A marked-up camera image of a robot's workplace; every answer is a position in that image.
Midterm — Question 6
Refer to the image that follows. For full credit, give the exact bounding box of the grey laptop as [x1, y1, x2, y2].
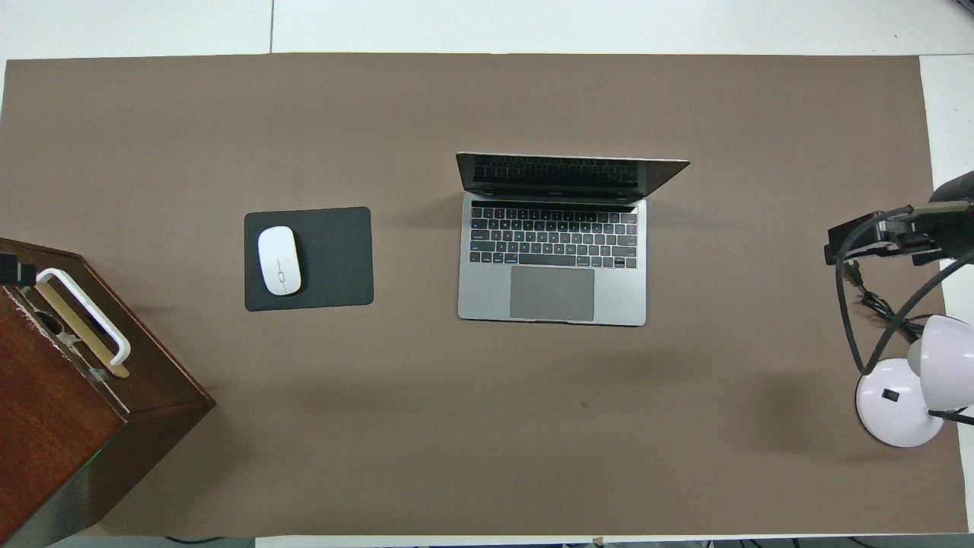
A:
[455, 151, 691, 327]

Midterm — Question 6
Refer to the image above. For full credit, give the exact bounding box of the dark wooden box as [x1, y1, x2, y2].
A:
[0, 237, 217, 546]

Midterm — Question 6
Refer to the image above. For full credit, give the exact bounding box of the white box handle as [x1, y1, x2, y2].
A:
[36, 268, 132, 366]

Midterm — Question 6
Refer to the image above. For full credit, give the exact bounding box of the brass handle plate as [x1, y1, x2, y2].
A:
[34, 282, 130, 379]

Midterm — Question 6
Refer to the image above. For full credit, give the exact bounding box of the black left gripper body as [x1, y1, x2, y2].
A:
[0, 255, 37, 287]

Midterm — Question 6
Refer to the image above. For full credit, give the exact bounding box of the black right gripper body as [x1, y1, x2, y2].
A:
[826, 207, 941, 266]

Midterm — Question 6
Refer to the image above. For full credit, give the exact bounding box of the black mouse pad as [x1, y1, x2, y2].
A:
[243, 206, 375, 312]

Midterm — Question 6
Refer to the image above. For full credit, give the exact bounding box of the black lamp power cable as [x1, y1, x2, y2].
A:
[847, 261, 926, 340]

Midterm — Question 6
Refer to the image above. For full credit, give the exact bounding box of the brown table mat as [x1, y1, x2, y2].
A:
[0, 53, 969, 537]

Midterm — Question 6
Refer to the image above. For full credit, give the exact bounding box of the white desk lamp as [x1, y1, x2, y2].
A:
[855, 314, 974, 448]

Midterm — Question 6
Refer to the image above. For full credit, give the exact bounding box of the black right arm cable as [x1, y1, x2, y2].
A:
[835, 204, 974, 375]

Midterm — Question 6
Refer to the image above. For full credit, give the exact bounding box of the white computer mouse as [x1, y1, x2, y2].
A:
[257, 226, 303, 296]

